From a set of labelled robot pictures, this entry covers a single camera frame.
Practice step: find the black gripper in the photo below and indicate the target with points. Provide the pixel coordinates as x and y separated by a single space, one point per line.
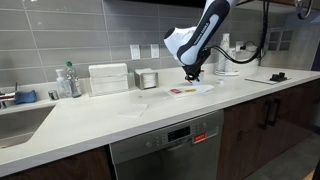
196 65

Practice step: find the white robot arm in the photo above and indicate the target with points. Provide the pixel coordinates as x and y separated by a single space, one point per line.
200 36

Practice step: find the yellow sachet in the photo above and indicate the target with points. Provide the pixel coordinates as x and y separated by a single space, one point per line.
190 90

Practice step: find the white napkin holding two sachets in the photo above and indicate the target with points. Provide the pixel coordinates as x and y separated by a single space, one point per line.
203 89

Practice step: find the red sachet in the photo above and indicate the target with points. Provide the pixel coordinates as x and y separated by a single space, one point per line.
175 91

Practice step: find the small white napkin pile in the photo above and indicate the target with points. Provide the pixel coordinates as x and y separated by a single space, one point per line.
150 80

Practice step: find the grey napkin holder box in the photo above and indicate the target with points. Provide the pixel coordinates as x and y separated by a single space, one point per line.
139 81

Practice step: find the plain white napkin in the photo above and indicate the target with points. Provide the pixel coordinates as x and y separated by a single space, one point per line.
133 110

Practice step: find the small creamer cup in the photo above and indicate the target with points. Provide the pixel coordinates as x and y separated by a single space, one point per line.
220 81

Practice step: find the short stack of paper cups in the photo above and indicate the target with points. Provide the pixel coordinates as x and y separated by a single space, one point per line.
232 61

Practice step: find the flat white board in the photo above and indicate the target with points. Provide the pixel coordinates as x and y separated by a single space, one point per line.
260 80

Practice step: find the large stack of paper towels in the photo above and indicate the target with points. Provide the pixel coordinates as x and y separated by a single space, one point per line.
108 78

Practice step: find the small black object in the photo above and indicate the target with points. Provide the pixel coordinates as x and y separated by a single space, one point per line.
278 77

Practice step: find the stainless steel dishwasher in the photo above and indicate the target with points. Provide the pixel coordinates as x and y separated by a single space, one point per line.
160 160

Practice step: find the dark wood cabinet with doors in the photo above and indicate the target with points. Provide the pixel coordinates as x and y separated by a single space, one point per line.
250 150

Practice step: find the clear bottle with green cap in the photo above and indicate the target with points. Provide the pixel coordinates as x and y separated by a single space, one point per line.
74 83

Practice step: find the clear pump bottle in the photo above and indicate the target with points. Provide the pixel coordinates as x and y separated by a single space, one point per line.
62 86

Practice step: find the small metal can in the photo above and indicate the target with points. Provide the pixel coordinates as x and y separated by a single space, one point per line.
53 95

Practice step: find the dark wood sink cabinet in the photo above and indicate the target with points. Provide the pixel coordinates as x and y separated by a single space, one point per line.
66 166

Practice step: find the blue sponge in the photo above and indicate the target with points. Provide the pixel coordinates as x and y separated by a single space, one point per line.
25 96

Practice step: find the kitchen sink basin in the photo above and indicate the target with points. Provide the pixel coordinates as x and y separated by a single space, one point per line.
16 128

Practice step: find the metal faucet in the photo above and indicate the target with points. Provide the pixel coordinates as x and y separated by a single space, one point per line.
5 98

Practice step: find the white wall outlet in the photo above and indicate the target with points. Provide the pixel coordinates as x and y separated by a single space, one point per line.
154 51
238 46

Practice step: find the white light switch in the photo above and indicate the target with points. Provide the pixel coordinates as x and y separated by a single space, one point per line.
135 52

